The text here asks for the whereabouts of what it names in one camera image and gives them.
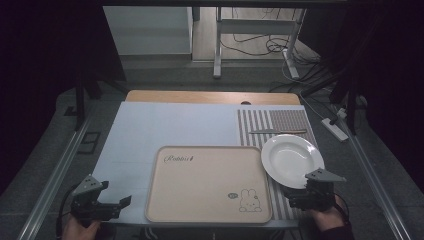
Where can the white power strip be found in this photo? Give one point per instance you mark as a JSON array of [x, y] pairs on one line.
[[334, 129]]

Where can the person's right hand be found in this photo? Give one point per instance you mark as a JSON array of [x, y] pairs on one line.
[[328, 218]]

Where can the grey striped placemat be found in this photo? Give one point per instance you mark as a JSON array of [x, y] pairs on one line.
[[286, 120]]

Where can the beige tray with rabbit print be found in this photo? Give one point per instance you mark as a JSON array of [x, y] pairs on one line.
[[203, 186]]

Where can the white round plate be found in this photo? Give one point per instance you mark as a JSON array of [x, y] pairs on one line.
[[286, 160]]

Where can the white desk frame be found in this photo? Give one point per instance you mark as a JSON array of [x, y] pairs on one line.
[[253, 26]]

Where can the wooden table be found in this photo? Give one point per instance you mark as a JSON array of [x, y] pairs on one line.
[[200, 96]]

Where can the aluminium rail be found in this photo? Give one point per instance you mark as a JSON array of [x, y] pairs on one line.
[[53, 176], [376, 180]]

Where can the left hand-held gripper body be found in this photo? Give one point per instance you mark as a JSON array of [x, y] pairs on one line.
[[87, 200]]

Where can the pale blue table sheet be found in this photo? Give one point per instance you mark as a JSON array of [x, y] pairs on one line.
[[173, 123]]

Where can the person's left hand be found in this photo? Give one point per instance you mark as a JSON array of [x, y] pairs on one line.
[[78, 230]]

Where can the black metal stand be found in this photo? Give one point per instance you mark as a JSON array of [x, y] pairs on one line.
[[80, 100], [350, 106]]

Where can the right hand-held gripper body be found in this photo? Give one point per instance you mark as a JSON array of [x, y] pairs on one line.
[[320, 195]]

